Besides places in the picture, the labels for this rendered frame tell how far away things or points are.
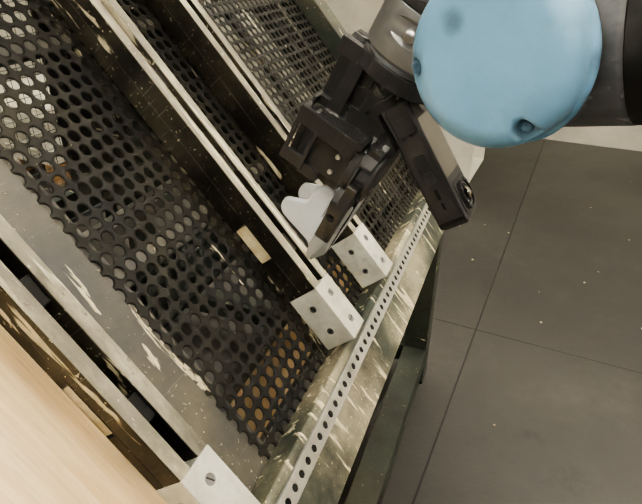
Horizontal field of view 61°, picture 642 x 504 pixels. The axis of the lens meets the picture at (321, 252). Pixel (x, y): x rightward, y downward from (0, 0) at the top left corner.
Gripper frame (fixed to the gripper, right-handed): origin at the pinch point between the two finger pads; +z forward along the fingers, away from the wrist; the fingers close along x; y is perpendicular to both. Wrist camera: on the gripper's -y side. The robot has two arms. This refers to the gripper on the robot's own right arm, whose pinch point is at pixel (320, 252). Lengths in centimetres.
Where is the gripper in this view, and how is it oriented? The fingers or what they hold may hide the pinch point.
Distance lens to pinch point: 54.2
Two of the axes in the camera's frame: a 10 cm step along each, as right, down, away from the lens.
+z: -4.2, 6.7, 6.1
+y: -8.0, -5.9, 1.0
